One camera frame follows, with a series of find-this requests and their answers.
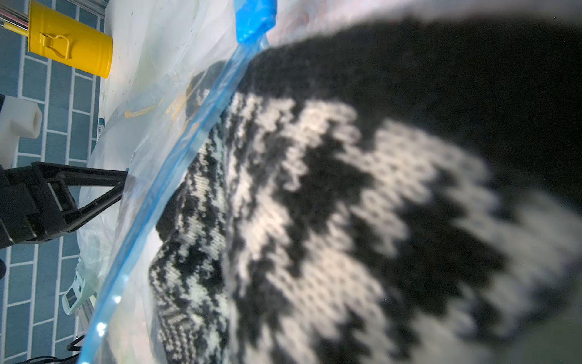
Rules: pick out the light green calculator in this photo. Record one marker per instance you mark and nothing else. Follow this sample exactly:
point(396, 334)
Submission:
point(77, 294)

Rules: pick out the pencils in cup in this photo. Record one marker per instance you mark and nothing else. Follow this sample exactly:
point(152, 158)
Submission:
point(14, 21)

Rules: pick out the blue bag zipper clip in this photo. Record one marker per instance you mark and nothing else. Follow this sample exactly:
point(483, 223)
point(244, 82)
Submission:
point(254, 18)

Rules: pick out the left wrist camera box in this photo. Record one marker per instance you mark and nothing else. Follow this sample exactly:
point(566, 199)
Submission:
point(19, 119)

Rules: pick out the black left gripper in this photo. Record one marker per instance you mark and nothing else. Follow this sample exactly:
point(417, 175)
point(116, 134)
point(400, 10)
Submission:
point(37, 206)

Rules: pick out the yellow pencil cup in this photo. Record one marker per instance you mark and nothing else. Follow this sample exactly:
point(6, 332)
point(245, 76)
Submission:
point(62, 39)

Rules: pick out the clear plastic vacuum bag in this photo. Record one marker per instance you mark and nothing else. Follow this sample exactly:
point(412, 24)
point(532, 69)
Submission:
point(159, 46)

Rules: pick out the houndstooth black white scarf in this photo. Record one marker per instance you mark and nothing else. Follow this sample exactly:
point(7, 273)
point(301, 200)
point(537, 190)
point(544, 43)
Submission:
point(397, 192)

